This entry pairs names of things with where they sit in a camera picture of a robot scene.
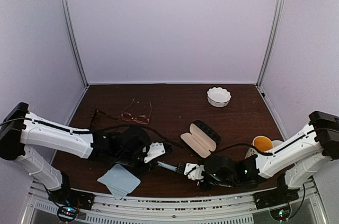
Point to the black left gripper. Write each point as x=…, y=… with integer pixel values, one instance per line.
x=139, y=171

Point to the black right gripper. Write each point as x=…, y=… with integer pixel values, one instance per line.
x=202, y=186

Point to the light blue cloth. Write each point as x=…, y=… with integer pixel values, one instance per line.
x=167, y=166
x=119, y=181

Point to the black glasses case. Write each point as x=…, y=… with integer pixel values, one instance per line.
x=201, y=138

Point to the dark brown sunglasses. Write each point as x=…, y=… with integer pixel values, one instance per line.
x=97, y=114

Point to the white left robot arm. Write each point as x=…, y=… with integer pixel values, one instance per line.
x=22, y=129

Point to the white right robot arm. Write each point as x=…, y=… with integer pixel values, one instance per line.
x=300, y=157

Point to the white patterned mug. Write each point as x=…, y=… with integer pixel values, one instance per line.
x=262, y=143

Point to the white cream bowl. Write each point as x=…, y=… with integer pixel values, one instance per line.
x=276, y=143

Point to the white scalloped ceramic dish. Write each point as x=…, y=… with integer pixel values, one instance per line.
x=218, y=97

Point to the aluminium front frame rail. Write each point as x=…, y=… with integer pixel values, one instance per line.
x=234, y=208

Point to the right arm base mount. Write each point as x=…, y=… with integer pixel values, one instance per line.
x=278, y=200

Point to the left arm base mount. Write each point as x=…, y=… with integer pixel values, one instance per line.
x=69, y=202

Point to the aluminium left corner post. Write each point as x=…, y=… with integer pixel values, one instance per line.
x=73, y=43

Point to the aluminium corner post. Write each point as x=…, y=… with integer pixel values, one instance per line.
x=279, y=5
x=73, y=43

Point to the aluminium right corner post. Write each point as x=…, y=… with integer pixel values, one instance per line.
x=279, y=5

